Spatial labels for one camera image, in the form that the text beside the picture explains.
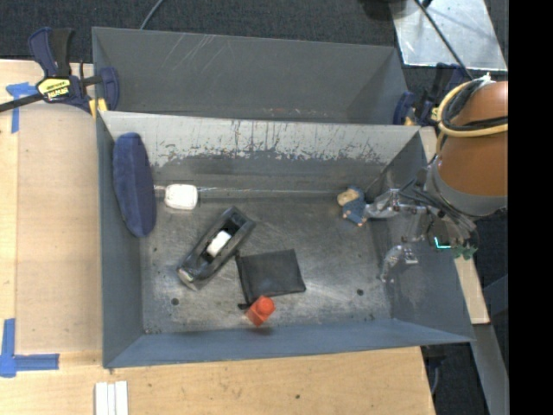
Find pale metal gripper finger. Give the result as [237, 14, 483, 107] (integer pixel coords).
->
[365, 188, 408, 220]
[378, 244, 419, 284]

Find blue and tan toy figure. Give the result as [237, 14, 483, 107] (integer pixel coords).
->
[336, 185, 369, 227]

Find grey metal bin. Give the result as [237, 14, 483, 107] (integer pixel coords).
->
[91, 26, 477, 369]

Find black flat pouch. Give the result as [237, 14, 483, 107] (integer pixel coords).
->
[234, 248, 308, 307]

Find red toy block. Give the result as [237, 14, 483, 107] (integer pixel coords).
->
[244, 295, 277, 329]

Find black tape dispenser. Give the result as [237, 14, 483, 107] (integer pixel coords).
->
[175, 206, 257, 292]

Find small white box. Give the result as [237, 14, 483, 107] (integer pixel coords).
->
[163, 182, 200, 211]

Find dark blue oval cloth pad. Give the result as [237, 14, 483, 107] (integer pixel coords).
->
[111, 131, 158, 239]

